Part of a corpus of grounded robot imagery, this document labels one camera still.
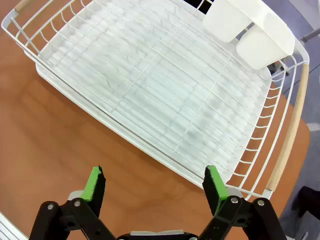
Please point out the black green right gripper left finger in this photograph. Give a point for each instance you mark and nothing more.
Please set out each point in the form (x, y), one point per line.
(96, 190)

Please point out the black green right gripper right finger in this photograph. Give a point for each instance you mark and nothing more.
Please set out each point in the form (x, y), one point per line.
(212, 192)

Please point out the black shoe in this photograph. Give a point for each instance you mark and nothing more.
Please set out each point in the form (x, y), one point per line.
(308, 200)

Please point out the white plastic drain tray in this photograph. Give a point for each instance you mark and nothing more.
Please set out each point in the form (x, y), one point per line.
(150, 87)

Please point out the white plastic cutlery holder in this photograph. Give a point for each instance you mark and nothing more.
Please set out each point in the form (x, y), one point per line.
(250, 15)

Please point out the grey metal leg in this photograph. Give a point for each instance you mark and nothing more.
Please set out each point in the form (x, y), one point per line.
(311, 35)

